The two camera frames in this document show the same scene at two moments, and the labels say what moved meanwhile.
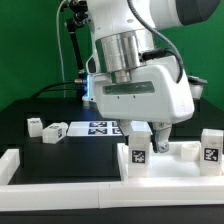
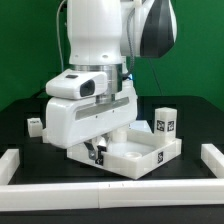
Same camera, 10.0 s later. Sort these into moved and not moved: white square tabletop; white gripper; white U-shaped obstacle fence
Moved: white gripper; white square tabletop
Not moved: white U-shaped obstacle fence
